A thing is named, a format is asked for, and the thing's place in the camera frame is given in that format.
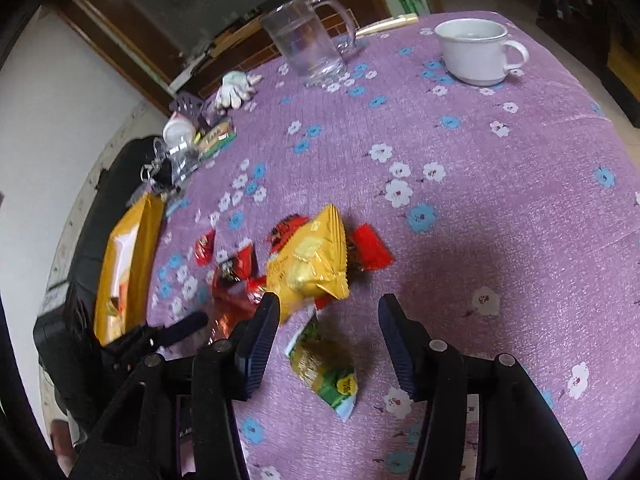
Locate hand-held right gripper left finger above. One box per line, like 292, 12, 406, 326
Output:
70, 292, 282, 480

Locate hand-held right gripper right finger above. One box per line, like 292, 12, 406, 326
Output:
377, 294, 588, 480

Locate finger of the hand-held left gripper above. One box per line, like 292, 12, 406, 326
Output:
150, 311, 210, 350

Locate yellow chip packet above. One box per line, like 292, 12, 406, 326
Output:
265, 204, 351, 326

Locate large yellow snack bag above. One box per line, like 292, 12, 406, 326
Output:
94, 192, 166, 347

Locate green snack packet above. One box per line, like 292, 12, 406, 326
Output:
285, 312, 359, 423

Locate small red candy packet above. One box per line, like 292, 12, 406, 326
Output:
194, 228, 217, 267

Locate black chair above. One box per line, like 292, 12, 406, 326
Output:
32, 135, 166, 411

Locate bunch of keys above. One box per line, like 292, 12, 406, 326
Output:
139, 160, 173, 196

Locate green cracker packet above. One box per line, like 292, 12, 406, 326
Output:
197, 117, 237, 161

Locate white round container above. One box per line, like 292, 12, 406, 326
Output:
162, 111, 197, 148

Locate grey metal phone stand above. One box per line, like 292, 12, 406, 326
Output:
170, 91, 206, 116

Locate white gloves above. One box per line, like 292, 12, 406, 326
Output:
215, 71, 263, 109

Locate white cup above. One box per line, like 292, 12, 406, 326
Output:
434, 19, 530, 87

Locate glass mug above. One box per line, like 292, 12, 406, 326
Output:
259, 0, 357, 88

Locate wooden glass cabinet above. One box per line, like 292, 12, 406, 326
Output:
50, 0, 396, 116

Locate cream stick with gold tip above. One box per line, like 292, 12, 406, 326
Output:
356, 12, 419, 37

